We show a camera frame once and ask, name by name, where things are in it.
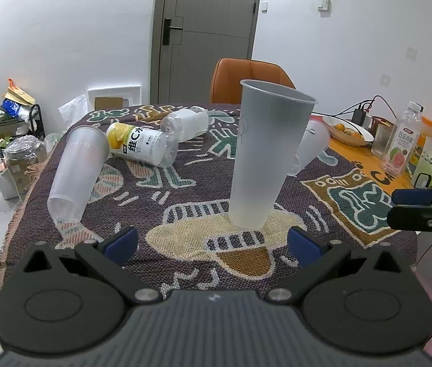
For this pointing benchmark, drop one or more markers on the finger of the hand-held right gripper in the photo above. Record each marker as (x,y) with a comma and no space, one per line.
(410,197)
(407,218)

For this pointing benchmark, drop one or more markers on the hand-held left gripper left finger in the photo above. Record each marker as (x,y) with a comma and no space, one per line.
(122,242)

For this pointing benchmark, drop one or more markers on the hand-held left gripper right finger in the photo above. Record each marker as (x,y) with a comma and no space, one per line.
(303,244)

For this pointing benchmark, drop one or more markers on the frosted plastic cup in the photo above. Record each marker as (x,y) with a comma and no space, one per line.
(313,141)
(269,153)
(78,168)

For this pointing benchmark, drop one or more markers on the clear cup with green drink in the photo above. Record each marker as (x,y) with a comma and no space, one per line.
(428,160)

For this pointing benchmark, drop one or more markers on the pink label juice bottle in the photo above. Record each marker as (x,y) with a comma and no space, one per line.
(403,145)

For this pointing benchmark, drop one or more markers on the clear drinking glass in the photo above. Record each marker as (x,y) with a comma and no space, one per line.
(382,141)

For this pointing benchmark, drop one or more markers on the orange cap juice bottle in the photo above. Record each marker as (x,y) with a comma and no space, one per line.
(428,128)

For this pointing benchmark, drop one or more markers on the brown basket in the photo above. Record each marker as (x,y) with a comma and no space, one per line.
(382,122)

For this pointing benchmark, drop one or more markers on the orange fruit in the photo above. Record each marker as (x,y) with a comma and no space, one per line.
(340,127)
(355,135)

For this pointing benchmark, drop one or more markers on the printed woven blanket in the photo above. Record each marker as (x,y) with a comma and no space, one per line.
(185,183)

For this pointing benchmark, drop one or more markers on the white fruit bowl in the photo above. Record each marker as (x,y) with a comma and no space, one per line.
(334,132)

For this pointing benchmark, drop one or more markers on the yellow label drink bottle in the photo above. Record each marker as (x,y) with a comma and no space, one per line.
(139,143)

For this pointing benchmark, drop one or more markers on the clear bag with container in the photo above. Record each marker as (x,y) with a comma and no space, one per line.
(23,160)

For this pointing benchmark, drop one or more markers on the clear empty plastic bottle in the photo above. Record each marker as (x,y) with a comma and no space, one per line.
(187,122)

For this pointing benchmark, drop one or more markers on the white plastic bag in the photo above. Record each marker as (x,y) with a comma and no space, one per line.
(74,111)

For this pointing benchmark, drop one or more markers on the black storage rack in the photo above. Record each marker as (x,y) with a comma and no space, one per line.
(36,118)

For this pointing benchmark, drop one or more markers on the blue plastic bag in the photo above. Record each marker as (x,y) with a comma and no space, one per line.
(11,107)

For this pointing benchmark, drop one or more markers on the orange chair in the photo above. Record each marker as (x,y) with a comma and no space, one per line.
(235,80)

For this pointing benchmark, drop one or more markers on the tan paper bag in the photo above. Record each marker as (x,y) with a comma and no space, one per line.
(19,93)

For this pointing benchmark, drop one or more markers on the grey door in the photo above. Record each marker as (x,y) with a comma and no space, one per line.
(208,26)

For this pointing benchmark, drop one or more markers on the white wall frame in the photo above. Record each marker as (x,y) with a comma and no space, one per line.
(131,93)

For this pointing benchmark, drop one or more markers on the white light switch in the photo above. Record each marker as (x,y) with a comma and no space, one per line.
(324,4)

